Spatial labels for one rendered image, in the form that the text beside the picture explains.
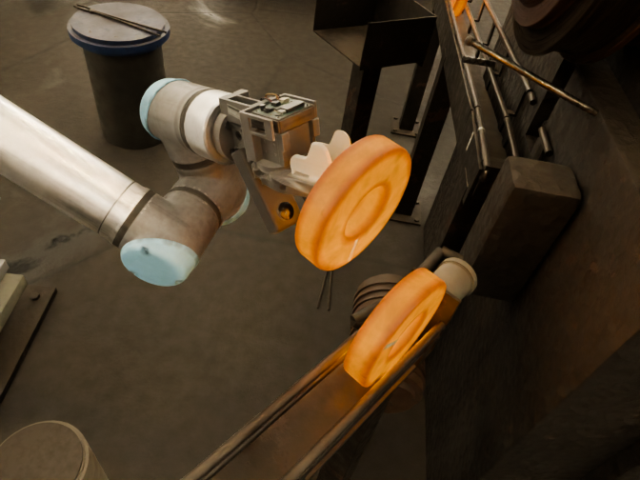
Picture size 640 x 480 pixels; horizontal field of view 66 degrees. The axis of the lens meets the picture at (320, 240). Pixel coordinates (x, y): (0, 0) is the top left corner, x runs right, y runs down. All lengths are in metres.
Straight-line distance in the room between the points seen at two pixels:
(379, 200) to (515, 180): 0.23
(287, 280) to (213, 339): 0.29
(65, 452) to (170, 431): 0.57
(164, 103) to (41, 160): 0.17
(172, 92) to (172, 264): 0.23
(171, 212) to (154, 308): 0.81
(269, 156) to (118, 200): 0.22
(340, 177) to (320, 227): 0.05
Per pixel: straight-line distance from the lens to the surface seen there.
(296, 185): 0.54
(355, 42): 1.46
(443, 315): 0.67
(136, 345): 1.42
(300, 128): 0.57
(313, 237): 0.48
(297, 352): 1.39
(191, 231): 0.68
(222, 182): 0.75
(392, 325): 0.53
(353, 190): 0.47
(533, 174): 0.75
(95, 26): 1.87
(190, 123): 0.65
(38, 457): 0.76
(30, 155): 0.71
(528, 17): 0.82
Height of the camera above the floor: 1.19
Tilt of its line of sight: 46 degrees down
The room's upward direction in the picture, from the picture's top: 10 degrees clockwise
